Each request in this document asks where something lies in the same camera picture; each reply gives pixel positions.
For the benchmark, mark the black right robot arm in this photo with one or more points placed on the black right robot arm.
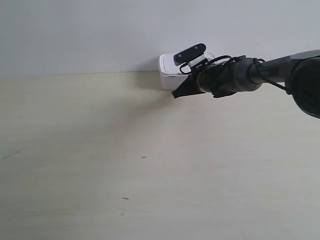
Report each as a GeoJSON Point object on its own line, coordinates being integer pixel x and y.
{"type": "Point", "coordinates": [298, 75]}

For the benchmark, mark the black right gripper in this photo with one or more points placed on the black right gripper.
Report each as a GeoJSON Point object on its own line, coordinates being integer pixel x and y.
{"type": "Point", "coordinates": [206, 81]}

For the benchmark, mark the white lidded plastic container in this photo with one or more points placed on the white lidded plastic container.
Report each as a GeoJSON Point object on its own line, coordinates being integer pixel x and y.
{"type": "Point", "coordinates": [171, 76]}

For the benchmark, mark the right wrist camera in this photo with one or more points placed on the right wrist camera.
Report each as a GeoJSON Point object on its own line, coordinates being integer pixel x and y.
{"type": "Point", "coordinates": [189, 54]}

